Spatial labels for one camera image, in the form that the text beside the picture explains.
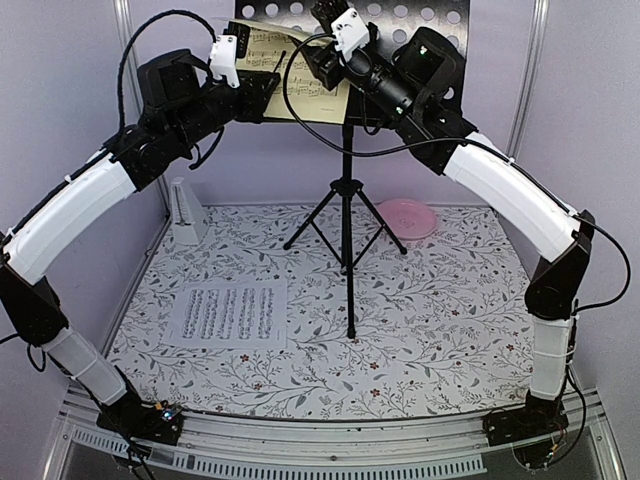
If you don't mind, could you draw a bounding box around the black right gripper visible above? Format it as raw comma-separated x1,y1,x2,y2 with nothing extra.
289,24,419,121

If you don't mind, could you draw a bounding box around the yellow sheet music page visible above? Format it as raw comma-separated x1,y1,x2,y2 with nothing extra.
225,20,350,124

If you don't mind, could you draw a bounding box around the black perforated music stand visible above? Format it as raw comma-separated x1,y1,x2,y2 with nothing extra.
233,0,472,341

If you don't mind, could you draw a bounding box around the white metronome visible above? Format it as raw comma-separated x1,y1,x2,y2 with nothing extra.
170,177,208,246

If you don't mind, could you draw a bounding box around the white sheet music page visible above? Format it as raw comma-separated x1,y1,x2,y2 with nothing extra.
160,280,287,350

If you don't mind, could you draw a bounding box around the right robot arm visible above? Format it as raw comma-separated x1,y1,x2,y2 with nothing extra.
303,12,594,436

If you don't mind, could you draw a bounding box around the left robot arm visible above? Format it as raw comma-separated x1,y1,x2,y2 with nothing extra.
1,49,280,434

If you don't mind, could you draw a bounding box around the pink plastic plate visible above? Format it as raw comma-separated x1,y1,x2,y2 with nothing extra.
377,198,438,241

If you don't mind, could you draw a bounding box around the floral patterned table cloth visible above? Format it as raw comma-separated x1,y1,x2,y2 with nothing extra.
109,205,534,420

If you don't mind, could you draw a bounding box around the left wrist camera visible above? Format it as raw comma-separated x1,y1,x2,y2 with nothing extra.
208,32,249,89

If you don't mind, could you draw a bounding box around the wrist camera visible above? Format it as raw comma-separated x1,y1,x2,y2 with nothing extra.
311,0,377,66
208,32,249,89

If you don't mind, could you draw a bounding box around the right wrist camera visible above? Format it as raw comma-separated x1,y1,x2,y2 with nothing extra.
311,0,377,66

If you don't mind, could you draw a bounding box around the right aluminium corner post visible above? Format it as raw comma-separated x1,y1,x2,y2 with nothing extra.
507,0,550,158

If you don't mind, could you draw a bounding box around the aluminium front rail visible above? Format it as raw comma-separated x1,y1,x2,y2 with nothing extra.
45,388,631,479

